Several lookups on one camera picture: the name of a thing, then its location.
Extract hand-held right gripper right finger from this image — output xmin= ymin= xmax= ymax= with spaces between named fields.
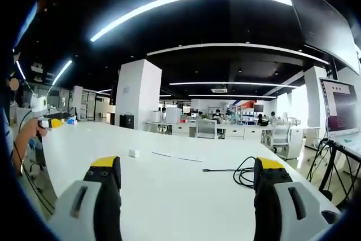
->
xmin=253 ymin=156 xmax=344 ymax=241

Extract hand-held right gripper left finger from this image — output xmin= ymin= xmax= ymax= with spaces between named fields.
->
xmin=46 ymin=155 xmax=122 ymax=241

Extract black Type-C cable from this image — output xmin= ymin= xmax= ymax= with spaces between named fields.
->
xmin=202 ymin=155 xmax=265 ymax=190

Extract white desk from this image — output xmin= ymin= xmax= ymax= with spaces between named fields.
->
xmin=39 ymin=120 xmax=344 ymax=241

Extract person's left hand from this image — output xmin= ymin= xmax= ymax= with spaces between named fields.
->
xmin=14 ymin=117 xmax=49 ymax=151

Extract short ceiling light strip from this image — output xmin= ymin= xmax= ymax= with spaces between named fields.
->
xmin=51 ymin=59 xmax=73 ymax=86

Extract black box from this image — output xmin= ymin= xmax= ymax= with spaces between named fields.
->
xmin=119 ymin=113 xmax=135 ymax=129

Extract row of white office desks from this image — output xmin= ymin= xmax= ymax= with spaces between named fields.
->
xmin=145 ymin=119 xmax=322 ymax=143

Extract white appliance box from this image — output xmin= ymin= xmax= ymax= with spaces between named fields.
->
xmin=150 ymin=109 xmax=162 ymax=124
xmin=165 ymin=107 xmax=182 ymax=124

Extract flat white strip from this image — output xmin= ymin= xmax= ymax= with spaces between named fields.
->
xmin=151 ymin=150 xmax=204 ymax=163

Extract white mesh office chair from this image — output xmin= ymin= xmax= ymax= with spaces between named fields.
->
xmin=195 ymin=119 xmax=218 ymax=140

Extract lit computer screen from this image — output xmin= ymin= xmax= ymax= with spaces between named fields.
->
xmin=319 ymin=76 xmax=361 ymax=139

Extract thin ceiling light strip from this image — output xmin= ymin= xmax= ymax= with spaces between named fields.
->
xmin=168 ymin=81 xmax=300 ymax=89

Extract long white ceiling light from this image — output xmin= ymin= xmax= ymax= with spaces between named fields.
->
xmin=146 ymin=42 xmax=331 ymax=65

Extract large dark monitor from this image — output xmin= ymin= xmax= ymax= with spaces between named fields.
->
xmin=279 ymin=0 xmax=361 ymax=76

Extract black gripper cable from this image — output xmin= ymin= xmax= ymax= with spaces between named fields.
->
xmin=12 ymin=107 xmax=55 ymax=215

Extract black metal desk frame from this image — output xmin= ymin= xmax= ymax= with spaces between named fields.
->
xmin=306 ymin=135 xmax=361 ymax=207

